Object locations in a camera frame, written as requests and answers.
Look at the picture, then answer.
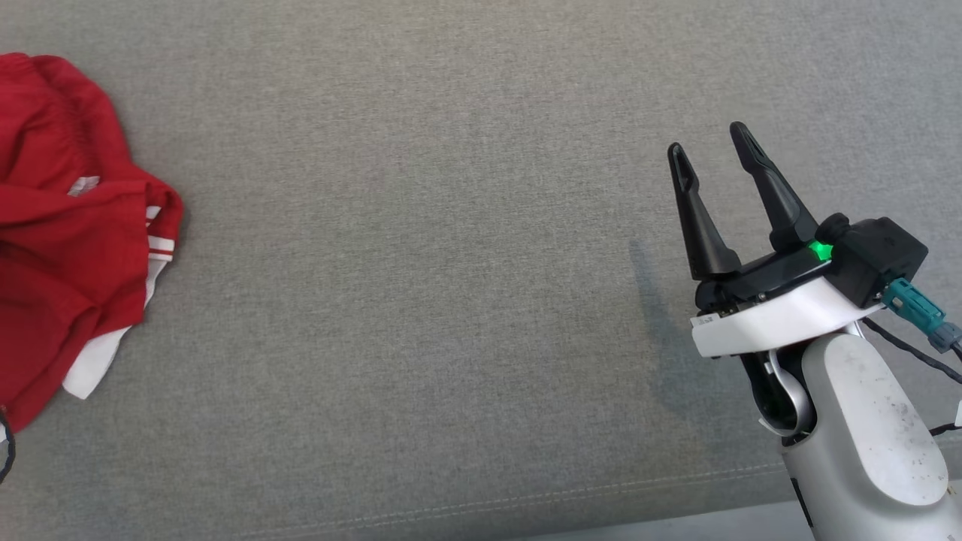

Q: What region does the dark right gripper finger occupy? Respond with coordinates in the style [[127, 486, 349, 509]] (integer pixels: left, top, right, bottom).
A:
[[667, 143, 743, 280], [731, 122, 820, 252]]

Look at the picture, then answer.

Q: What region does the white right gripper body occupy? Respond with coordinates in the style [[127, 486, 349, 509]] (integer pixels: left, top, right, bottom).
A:
[[690, 244, 888, 358]]

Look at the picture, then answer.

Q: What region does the red Bulls 23 jersey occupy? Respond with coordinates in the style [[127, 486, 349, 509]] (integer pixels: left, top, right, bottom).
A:
[[0, 169, 185, 434]]

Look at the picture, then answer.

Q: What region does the grey fabric sofa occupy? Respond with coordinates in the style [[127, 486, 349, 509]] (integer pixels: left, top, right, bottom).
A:
[[0, 0, 962, 541]]

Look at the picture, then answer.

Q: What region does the thin black cable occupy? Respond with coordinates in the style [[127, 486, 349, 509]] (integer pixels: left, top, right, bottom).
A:
[[861, 317, 962, 438]]

